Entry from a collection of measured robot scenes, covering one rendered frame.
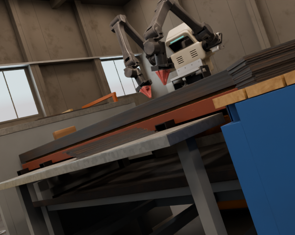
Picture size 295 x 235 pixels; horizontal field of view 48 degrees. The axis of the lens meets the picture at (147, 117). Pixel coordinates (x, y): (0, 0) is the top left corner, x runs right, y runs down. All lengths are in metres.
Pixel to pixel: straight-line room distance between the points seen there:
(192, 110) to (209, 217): 0.36
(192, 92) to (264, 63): 0.44
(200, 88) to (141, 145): 0.34
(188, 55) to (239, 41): 9.95
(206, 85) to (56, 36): 11.50
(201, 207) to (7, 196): 1.46
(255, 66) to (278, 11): 11.18
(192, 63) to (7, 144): 1.32
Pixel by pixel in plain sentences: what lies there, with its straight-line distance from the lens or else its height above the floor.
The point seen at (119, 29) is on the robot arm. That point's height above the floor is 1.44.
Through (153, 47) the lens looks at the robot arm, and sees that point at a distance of 1.56.
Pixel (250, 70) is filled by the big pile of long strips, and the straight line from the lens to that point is 0.71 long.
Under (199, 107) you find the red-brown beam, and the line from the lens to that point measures 1.10.
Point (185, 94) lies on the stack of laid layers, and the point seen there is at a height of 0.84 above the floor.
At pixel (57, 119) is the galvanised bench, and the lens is 2.40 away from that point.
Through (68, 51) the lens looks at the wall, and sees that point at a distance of 12.48.
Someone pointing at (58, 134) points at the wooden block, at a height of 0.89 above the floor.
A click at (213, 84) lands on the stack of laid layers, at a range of 1.06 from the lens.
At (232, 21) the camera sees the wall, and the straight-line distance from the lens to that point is 12.47.
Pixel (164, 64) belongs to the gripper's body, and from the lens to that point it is 1.60.
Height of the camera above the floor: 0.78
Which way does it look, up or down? 1 degrees up
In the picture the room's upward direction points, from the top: 19 degrees counter-clockwise
